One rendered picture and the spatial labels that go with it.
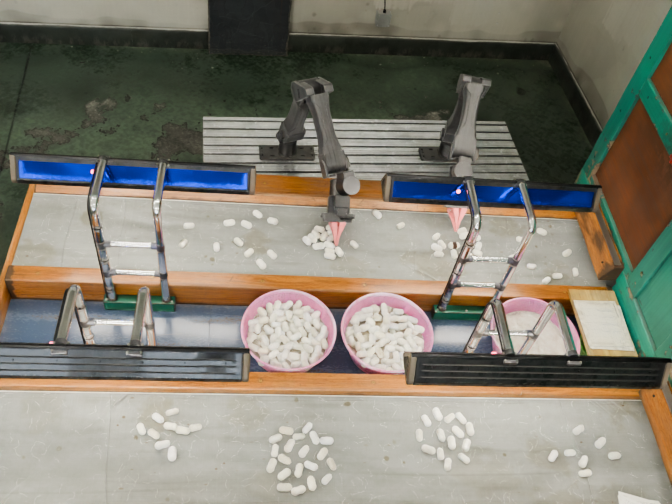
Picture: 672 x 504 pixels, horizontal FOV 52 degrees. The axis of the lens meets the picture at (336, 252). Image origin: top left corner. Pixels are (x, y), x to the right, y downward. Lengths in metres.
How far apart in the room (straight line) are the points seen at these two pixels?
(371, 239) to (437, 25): 2.27
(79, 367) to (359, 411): 0.73
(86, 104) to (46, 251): 1.73
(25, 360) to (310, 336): 0.78
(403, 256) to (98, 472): 1.08
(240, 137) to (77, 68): 1.63
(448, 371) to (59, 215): 1.29
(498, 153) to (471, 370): 1.33
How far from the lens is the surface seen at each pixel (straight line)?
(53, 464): 1.85
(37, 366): 1.58
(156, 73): 4.00
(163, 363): 1.53
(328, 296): 2.07
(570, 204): 2.08
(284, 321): 2.00
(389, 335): 2.02
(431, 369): 1.58
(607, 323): 2.24
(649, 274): 2.19
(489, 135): 2.84
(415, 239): 2.26
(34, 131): 3.72
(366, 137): 2.67
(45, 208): 2.32
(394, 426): 1.88
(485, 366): 1.61
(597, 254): 2.34
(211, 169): 1.86
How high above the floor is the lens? 2.41
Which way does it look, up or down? 50 degrees down
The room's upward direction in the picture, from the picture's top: 11 degrees clockwise
